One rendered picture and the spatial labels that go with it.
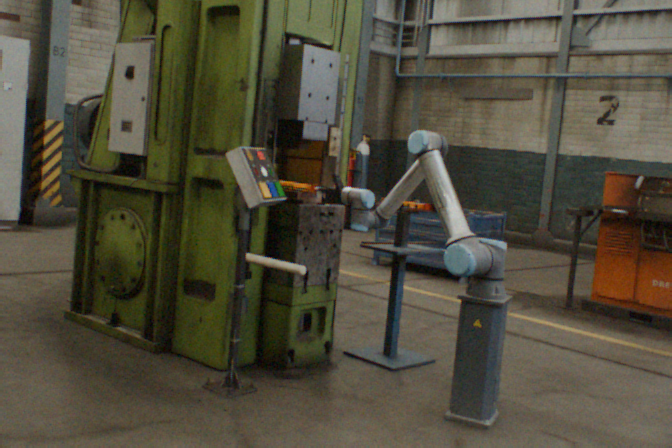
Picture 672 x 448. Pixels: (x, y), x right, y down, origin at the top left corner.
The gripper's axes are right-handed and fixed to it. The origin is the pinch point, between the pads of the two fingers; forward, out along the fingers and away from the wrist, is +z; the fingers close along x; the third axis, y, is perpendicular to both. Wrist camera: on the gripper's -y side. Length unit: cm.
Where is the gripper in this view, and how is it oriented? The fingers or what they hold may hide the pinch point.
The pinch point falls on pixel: (317, 187)
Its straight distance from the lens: 413.4
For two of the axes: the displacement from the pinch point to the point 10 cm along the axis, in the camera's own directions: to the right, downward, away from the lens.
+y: -0.9, 9.9, 0.8
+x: 6.4, 0.0, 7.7
